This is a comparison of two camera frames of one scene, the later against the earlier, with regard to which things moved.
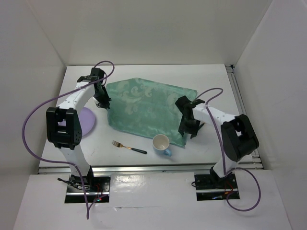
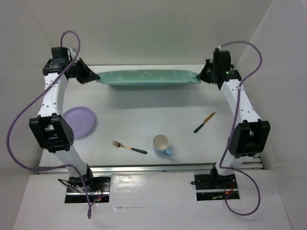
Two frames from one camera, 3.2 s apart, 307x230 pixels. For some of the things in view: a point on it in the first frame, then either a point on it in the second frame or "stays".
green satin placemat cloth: x=146 y=108 -> x=149 y=77
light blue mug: x=160 y=143 stays
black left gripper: x=104 y=103 -> x=87 y=75
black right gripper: x=193 y=131 -> x=203 y=76
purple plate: x=87 y=119 stays
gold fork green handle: x=120 y=145 stays
